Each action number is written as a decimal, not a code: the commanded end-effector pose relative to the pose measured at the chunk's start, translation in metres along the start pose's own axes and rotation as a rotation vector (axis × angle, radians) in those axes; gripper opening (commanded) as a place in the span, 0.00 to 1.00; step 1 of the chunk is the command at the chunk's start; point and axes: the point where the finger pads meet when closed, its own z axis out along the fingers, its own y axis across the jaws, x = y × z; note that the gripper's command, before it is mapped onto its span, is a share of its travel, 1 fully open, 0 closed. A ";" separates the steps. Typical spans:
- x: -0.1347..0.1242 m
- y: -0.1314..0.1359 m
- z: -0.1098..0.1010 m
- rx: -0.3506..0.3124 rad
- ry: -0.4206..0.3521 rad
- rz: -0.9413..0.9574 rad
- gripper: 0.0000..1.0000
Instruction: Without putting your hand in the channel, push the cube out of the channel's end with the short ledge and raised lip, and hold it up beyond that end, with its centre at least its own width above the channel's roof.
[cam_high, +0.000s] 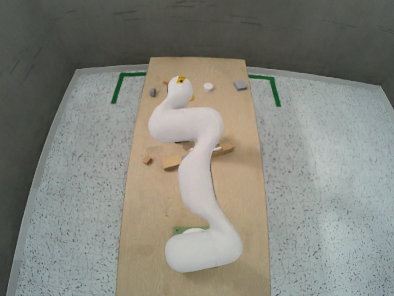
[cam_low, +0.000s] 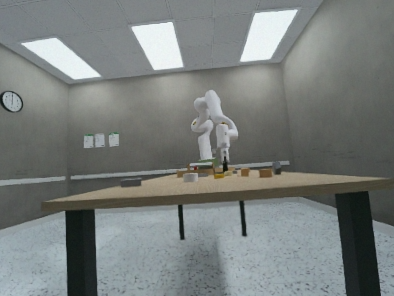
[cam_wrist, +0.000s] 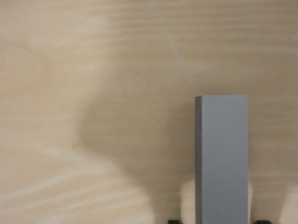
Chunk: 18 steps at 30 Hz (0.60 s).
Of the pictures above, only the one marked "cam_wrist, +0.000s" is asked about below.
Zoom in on grey square stick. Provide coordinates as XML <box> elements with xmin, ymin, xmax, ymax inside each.
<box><xmin>195</xmin><ymin>95</ymin><xmax>248</xmax><ymax>224</ymax></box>

